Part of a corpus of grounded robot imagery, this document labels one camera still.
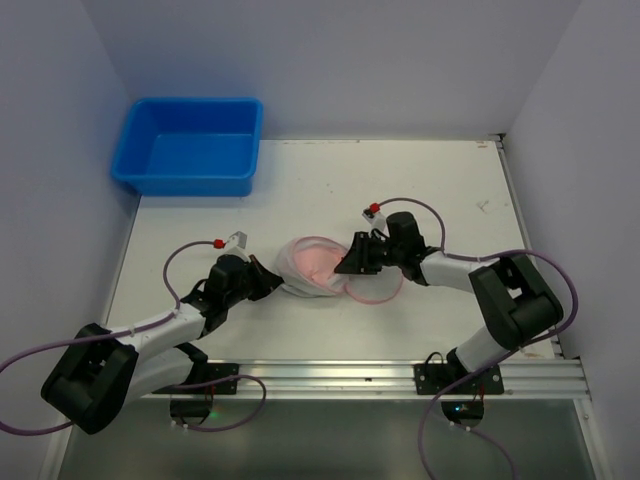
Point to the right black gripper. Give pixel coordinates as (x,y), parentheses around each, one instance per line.
(361,253)

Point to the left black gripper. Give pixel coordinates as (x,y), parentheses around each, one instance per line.
(257,279)

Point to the white mesh laundry bag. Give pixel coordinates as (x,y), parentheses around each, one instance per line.
(368,290)

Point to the pink bra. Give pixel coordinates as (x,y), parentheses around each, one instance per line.
(317,263)

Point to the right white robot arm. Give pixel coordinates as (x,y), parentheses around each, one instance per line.
(515,301)

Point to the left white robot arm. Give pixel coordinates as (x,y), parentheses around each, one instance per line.
(103,370)

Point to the blue plastic bin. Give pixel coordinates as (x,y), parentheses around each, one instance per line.
(190,147)

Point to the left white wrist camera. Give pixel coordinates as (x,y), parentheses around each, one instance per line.
(235,246)

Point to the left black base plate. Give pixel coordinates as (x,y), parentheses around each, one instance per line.
(208,372)

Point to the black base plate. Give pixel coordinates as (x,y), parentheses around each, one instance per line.
(208,372)
(431,378)

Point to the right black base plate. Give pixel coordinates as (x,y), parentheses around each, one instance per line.
(431,378)

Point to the aluminium mounting rail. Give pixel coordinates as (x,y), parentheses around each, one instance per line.
(531,379)

